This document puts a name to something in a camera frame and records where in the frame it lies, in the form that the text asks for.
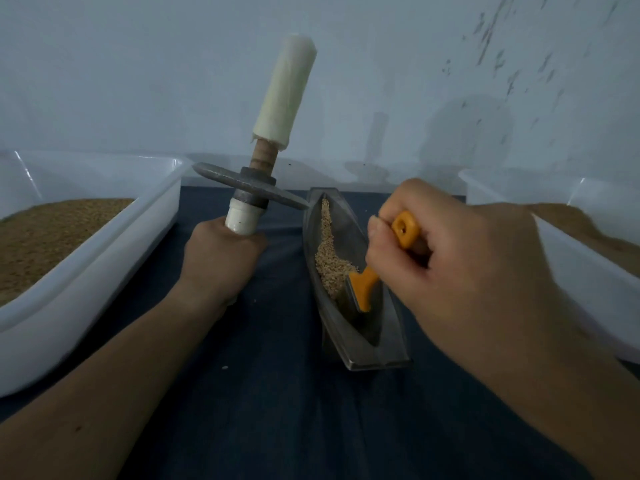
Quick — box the person's right hand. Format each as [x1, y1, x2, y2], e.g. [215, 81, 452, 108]
[365, 179, 581, 416]

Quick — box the person's left hand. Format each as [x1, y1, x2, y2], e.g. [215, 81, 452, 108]
[176, 217, 269, 311]

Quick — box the orange handled brush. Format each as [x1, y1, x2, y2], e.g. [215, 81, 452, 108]
[344, 211, 421, 316]

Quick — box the small ground grain portion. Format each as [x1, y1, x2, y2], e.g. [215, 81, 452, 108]
[314, 199, 363, 301]

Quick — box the white plastic tray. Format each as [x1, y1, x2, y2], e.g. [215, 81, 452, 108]
[458, 169, 640, 364]
[0, 149, 193, 398]

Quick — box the boat-shaped metal grinding trough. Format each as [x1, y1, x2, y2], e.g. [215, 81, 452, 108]
[303, 187, 412, 372]

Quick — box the metal grinding wheel with handles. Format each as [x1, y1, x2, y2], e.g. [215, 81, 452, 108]
[194, 33, 319, 237]

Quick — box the person's left forearm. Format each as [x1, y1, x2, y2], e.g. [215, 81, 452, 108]
[0, 289, 231, 480]

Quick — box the dark blue tablecloth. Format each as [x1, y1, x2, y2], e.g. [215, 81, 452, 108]
[0, 185, 596, 480]

